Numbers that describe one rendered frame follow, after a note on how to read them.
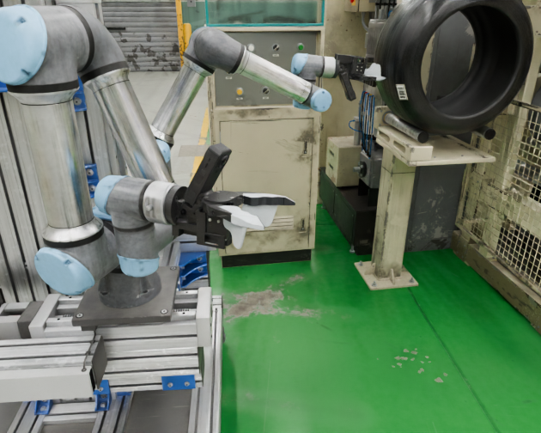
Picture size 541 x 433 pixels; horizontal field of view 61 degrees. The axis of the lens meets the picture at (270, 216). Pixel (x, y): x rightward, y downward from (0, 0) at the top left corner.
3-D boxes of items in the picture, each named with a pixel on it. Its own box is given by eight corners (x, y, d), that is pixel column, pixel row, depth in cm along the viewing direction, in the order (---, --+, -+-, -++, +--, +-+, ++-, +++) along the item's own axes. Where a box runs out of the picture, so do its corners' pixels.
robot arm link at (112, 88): (75, 18, 95) (173, 228, 108) (33, 20, 85) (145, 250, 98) (115, -5, 89) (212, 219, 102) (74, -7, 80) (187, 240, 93)
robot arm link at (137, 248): (177, 256, 96) (172, 208, 91) (145, 283, 86) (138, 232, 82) (145, 249, 98) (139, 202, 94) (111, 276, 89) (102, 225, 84)
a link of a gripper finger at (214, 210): (249, 222, 72) (223, 207, 78) (249, 210, 71) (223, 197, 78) (221, 225, 69) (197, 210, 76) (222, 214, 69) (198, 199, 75)
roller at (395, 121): (391, 110, 205) (394, 118, 207) (381, 115, 206) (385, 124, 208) (427, 130, 174) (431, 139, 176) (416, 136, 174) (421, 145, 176)
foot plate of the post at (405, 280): (354, 264, 264) (354, 258, 262) (398, 260, 268) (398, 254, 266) (370, 290, 240) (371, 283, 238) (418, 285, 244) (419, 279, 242)
